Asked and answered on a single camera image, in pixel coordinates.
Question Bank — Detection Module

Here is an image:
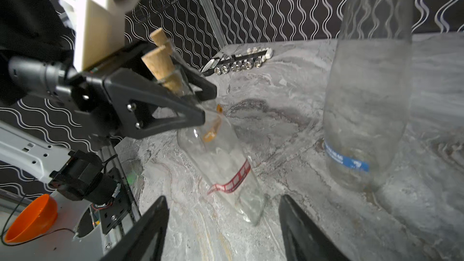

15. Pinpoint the metal base rail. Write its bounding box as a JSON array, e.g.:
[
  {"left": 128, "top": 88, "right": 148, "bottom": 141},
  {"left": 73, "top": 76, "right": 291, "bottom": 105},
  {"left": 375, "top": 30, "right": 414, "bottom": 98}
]
[{"left": 89, "top": 145, "right": 144, "bottom": 255}]

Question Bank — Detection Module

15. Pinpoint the clear bottle with orange label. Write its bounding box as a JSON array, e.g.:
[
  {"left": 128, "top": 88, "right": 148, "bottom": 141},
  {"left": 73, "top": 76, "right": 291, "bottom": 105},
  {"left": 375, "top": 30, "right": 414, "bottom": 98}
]
[{"left": 149, "top": 28, "right": 188, "bottom": 71}]

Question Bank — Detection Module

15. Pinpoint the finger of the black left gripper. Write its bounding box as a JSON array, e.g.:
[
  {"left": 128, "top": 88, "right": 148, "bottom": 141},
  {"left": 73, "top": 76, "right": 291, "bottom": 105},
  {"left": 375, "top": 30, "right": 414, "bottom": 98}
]
[{"left": 181, "top": 66, "right": 217, "bottom": 102}]

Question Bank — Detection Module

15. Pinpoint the tall clear corked bottle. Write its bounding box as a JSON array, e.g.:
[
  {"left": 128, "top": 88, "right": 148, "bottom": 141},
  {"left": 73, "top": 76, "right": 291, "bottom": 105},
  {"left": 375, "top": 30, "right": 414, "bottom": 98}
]
[{"left": 323, "top": 0, "right": 413, "bottom": 191}]

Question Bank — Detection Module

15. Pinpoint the short clear corked bottle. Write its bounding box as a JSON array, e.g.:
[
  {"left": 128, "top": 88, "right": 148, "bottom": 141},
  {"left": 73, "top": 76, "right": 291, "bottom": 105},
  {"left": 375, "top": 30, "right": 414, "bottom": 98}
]
[{"left": 141, "top": 46, "right": 265, "bottom": 225}]

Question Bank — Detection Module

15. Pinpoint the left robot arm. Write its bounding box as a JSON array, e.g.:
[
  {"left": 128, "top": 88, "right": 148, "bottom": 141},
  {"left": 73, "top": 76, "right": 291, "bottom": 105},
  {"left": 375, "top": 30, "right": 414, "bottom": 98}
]
[{"left": 1, "top": 0, "right": 217, "bottom": 139}]

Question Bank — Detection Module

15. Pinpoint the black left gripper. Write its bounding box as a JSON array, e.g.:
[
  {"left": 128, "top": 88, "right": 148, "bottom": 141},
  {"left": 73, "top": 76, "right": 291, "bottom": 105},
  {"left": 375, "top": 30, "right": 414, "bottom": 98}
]
[{"left": 66, "top": 41, "right": 205, "bottom": 139}]

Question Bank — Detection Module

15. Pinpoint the orange plastic bowl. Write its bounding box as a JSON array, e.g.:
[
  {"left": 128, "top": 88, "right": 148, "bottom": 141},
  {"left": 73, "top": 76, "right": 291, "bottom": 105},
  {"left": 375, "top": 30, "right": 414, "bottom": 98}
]
[{"left": 4, "top": 194, "right": 58, "bottom": 245}]

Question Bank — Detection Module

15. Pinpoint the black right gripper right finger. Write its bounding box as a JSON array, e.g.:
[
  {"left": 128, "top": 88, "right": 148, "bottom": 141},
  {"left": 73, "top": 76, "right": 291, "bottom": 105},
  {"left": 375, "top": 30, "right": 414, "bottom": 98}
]
[{"left": 279, "top": 195, "right": 348, "bottom": 261}]

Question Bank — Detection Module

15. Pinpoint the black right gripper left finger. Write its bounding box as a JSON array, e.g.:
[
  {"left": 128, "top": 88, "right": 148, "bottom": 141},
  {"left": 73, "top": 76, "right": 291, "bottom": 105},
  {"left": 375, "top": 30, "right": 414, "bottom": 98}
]
[{"left": 101, "top": 196, "right": 169, "bottom": 261}]

